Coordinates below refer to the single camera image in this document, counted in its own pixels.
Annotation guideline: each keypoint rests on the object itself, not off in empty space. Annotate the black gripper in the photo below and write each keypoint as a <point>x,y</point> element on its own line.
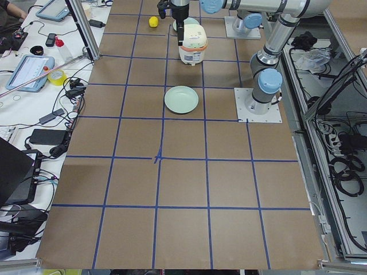
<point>180,14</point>

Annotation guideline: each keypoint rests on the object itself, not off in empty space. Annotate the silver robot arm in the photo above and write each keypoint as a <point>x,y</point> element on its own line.
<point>267,80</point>

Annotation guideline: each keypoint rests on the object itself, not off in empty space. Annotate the green plate behind cooker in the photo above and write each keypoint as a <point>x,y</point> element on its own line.
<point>187,21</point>

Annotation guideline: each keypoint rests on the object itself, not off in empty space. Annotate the white rice cooker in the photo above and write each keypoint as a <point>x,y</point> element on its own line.
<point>194,45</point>

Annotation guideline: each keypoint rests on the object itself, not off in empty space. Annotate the yellow lemon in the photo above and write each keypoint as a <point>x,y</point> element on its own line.
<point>153,22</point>

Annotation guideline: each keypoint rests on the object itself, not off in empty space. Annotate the green plate near centre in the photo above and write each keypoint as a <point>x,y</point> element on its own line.
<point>181,99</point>

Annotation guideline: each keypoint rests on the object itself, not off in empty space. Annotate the red cap spray bottle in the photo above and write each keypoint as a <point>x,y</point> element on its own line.
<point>63,49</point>

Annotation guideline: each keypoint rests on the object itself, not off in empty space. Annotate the black phone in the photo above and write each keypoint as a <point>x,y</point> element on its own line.
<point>51,39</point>

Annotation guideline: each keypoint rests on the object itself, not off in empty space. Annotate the far blue tablet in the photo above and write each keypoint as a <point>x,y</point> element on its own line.
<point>54,10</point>

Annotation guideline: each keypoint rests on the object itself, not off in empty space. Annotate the blue tablet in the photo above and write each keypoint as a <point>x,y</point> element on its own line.
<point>30,67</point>
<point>54,10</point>

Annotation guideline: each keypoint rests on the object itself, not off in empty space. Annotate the yellow tape roll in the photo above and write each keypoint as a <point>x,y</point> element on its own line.
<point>57,77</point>

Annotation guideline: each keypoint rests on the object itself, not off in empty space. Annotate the crumpled white cloth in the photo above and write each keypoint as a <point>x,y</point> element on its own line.
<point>314,60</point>

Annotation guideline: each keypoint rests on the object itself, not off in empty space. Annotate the black round tape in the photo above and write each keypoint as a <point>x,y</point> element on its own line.
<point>37,50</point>

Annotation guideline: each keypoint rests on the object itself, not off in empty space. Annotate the near blue tablet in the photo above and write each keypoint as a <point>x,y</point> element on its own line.
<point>30,67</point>

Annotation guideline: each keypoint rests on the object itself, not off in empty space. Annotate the black power adapter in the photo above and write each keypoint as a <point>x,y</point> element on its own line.
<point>47,136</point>

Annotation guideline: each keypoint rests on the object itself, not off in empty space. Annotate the metal rod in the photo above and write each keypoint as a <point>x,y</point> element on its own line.
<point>47,71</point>

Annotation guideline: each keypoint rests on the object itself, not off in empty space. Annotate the black laptop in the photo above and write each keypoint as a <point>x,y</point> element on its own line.
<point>19,170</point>

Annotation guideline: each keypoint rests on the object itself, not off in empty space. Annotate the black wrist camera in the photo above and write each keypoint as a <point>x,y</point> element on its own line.
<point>162,6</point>

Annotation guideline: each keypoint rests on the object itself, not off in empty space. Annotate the aluminium frame post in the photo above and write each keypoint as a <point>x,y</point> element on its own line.
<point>76,10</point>

